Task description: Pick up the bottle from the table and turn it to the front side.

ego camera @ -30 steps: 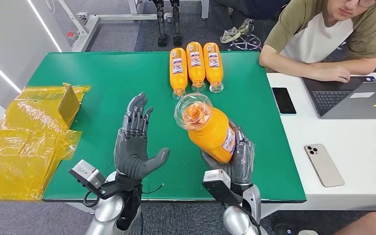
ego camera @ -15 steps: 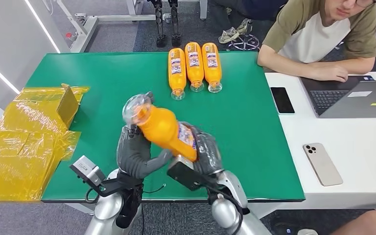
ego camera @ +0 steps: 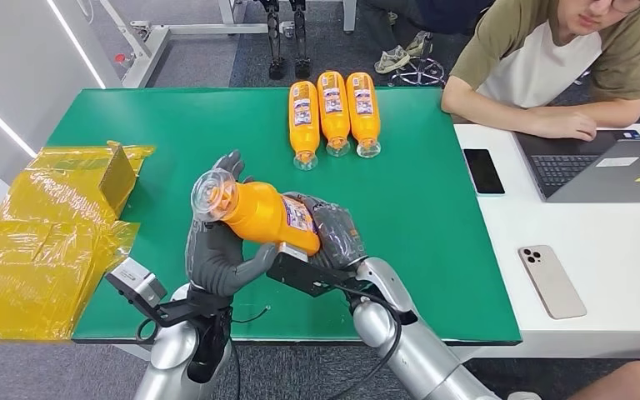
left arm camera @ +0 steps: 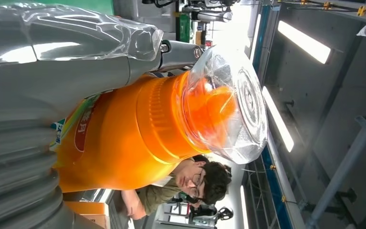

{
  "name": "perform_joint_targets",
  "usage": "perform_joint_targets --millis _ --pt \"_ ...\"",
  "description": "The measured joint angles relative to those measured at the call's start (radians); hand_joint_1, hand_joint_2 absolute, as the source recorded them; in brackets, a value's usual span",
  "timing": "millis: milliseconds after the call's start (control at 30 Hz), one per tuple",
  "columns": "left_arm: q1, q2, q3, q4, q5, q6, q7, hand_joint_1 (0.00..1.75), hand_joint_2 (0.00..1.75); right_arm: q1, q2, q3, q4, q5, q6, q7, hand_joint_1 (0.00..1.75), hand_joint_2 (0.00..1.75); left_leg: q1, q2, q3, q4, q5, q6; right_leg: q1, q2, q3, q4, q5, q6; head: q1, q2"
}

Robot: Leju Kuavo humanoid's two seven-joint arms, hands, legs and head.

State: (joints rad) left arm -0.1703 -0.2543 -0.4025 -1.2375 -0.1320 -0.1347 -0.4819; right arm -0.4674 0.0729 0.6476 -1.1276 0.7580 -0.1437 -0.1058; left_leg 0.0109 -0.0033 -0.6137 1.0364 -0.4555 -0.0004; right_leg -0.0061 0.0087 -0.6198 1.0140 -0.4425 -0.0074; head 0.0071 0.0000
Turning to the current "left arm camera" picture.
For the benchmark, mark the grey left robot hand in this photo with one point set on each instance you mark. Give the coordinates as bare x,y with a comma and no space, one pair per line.
60,75

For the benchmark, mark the green box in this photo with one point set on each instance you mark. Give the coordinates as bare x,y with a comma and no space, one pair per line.
183,28

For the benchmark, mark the orange cardboard box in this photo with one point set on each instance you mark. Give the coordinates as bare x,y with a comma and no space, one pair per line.
91,213

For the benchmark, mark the person with glasses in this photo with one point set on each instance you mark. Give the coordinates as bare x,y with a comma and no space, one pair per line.
198,181

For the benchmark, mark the black and grey device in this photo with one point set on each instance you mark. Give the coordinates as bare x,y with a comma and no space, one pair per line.
211,216

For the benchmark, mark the long ceiling light panel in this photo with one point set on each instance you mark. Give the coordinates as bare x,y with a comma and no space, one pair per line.
304,41
244,208
278,120

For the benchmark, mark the grey metal pole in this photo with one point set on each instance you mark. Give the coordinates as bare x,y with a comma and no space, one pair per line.
347,161

